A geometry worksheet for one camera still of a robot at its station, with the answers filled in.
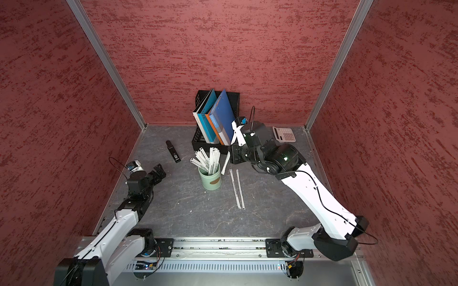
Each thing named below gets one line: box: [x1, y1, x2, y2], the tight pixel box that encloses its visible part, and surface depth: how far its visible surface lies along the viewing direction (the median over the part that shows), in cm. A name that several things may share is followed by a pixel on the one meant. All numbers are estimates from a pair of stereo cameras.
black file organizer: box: [225, 90, 240, 122], surface depth 105 cm
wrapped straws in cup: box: [189, 147, 221, 175], surface depth 85 cm
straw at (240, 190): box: [236, 169, 246, 211], surface depth 92 cm
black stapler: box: [165, 140, 182, 164], surface depth 106 cm
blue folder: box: [208, 88, 235, 146], surface depth 94 cm
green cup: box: [197, 163, 223, 191], surface depth 87 cm
